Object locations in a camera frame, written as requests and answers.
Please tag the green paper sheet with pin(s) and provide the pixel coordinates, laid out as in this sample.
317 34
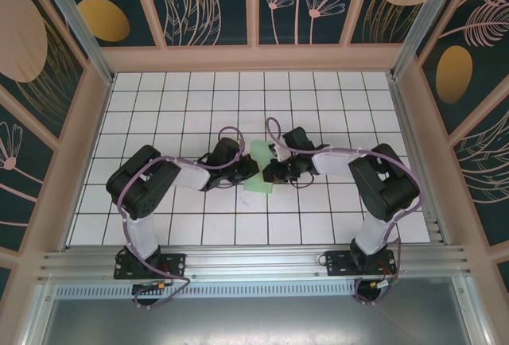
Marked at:
260 150

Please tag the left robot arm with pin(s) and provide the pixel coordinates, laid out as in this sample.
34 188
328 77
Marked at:
139 186

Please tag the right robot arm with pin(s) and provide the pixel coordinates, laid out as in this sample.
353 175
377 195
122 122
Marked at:
381 186

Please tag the grey metal sheet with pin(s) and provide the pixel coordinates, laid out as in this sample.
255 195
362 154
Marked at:
254 321

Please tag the black controller board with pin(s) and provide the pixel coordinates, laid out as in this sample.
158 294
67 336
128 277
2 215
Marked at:
147 287

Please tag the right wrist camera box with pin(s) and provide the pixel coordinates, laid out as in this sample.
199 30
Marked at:
281 154

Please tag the long aluminium base rail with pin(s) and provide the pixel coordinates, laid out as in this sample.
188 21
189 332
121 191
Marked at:
254 259

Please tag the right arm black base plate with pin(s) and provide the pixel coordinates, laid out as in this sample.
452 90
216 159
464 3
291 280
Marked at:
336 263

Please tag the aluminium side rail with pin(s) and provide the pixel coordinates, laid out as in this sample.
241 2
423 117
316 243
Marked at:
405 122

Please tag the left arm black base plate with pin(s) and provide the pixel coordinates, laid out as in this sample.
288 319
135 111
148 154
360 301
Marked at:
175 261

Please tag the aluminium corner post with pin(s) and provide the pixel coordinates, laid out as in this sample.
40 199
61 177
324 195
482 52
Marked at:
77 23
429 23

